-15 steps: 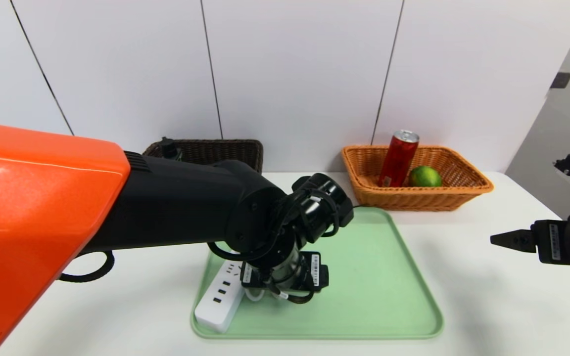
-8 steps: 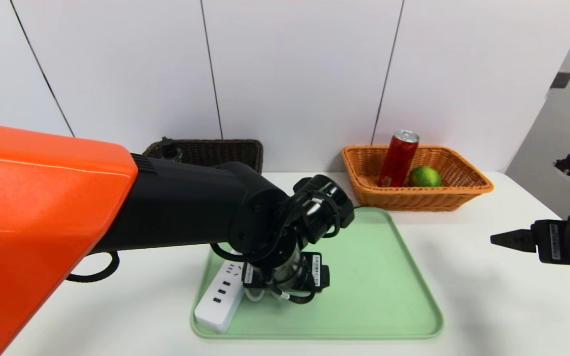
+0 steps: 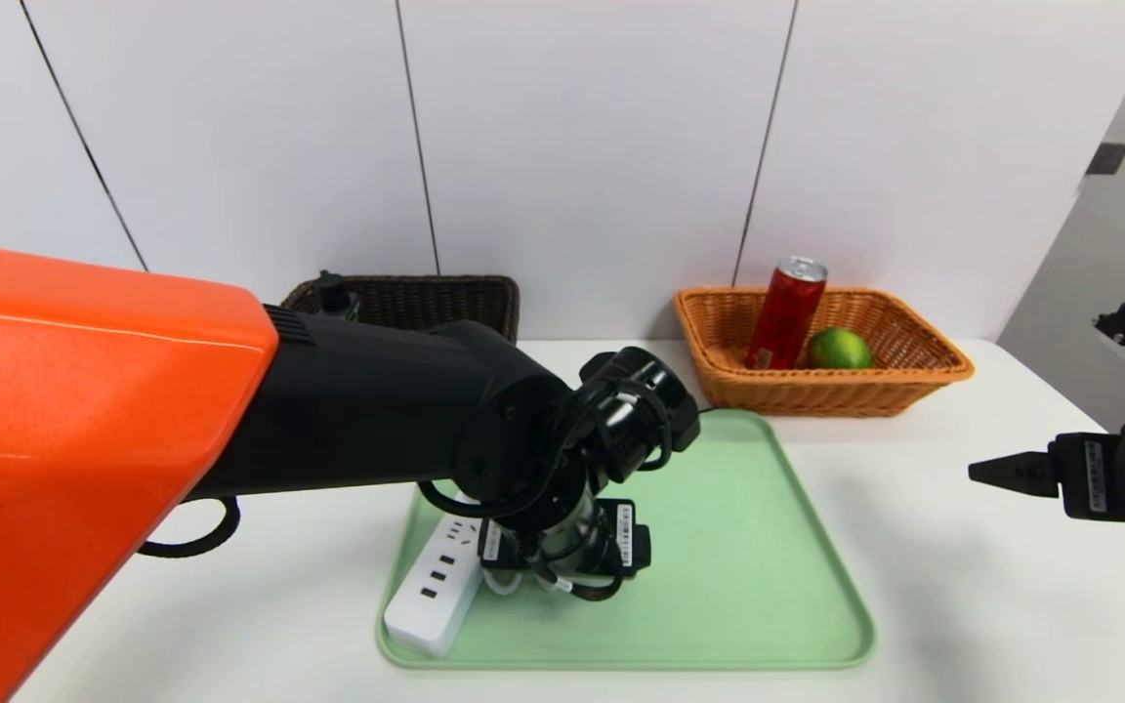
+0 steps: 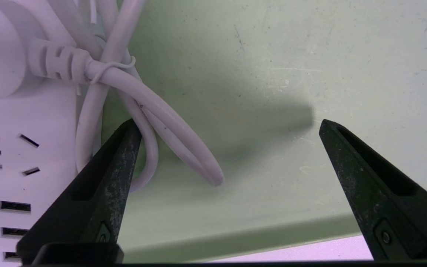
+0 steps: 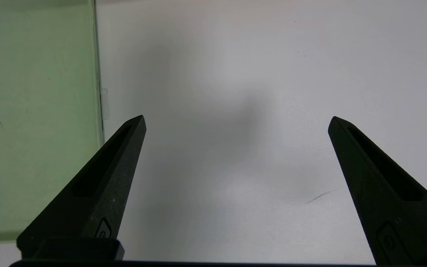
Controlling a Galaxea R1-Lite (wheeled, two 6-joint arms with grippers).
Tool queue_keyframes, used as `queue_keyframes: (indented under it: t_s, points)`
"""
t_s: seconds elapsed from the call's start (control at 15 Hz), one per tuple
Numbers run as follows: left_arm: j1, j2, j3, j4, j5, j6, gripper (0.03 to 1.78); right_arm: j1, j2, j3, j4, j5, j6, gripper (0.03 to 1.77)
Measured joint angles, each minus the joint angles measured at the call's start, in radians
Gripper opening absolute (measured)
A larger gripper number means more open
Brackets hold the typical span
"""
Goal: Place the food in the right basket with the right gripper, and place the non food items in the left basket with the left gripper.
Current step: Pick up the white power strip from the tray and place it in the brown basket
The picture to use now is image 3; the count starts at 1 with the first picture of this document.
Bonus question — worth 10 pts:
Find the black bottle with cap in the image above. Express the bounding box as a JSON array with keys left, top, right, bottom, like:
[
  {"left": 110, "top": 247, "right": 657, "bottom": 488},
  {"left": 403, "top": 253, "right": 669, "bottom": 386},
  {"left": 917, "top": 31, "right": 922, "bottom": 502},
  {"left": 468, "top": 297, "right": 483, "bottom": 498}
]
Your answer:
[{"left": 315, "top": 270, "right": 361, "bottom": 322}]

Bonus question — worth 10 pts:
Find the white power strip cord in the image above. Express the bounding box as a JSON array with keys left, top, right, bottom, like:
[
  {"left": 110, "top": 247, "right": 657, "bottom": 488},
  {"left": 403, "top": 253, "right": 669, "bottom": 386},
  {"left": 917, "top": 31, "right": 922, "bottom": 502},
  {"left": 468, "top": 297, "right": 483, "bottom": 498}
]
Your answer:
[{"left": 482, "top": 564, "right": 575, "bottom": 599}]

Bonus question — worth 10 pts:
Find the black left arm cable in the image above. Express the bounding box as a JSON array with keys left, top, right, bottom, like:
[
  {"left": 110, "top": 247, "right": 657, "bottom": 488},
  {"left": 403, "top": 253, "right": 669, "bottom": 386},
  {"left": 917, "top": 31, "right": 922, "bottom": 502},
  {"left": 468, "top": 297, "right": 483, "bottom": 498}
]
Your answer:
[{"left": 137, "top": 495, "right": 244, "bottom": 560}]

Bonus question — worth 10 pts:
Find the green lime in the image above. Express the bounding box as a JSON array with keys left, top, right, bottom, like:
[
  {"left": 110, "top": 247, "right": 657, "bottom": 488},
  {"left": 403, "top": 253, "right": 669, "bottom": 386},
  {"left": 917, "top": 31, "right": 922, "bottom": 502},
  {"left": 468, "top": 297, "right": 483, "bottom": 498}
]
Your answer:
[{"left": 806, "top": 327, "right": 875, "bottom": 371}]

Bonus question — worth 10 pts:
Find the dark brown wicker basket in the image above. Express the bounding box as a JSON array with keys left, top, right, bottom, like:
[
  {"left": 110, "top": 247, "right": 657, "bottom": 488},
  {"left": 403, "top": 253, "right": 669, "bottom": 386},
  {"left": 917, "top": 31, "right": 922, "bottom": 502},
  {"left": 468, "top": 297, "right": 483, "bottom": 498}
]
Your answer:
[{"left": 279, "top": 274, "right": 521, "bottom": 346}]

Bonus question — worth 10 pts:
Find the light green plastic tray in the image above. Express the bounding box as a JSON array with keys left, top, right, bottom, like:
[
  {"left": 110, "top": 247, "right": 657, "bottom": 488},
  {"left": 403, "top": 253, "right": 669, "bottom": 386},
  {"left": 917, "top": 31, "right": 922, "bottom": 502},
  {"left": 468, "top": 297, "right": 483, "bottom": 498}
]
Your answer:
[{"left": 376, "top": 408, "right": 877, "bottom": 673}]

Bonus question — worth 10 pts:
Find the red drink can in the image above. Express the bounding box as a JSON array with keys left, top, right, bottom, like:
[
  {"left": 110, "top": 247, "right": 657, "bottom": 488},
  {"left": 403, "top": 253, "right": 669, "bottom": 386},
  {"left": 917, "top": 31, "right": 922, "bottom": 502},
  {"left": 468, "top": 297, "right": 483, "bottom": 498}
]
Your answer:
[{"left": 744, "top": 255, "right": 829, "bottom": 372}]

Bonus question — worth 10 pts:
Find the white power strip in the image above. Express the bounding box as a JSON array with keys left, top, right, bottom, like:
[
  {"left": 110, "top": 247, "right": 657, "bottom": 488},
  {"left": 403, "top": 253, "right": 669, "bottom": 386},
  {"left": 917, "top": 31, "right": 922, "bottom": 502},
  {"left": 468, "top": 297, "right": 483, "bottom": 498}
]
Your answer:
[{"left": 383, "top": 511, "right": 487, "bottom": 658}]

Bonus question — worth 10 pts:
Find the orange wicker basket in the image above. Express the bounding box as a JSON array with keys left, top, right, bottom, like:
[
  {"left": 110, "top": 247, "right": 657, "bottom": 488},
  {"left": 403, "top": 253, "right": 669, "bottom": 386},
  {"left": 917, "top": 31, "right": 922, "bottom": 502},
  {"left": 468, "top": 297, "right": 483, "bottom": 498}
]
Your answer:
[{"left": 673, "top": 286, "right": 976, "bottom": 419}]

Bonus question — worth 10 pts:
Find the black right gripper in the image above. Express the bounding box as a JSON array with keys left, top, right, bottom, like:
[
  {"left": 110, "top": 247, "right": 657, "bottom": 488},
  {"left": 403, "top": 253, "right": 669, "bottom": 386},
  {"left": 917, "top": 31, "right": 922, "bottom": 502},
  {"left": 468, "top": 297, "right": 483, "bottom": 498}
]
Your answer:
[{"left": 968, "top": 408, "right": 1125, "bottom": 531}]

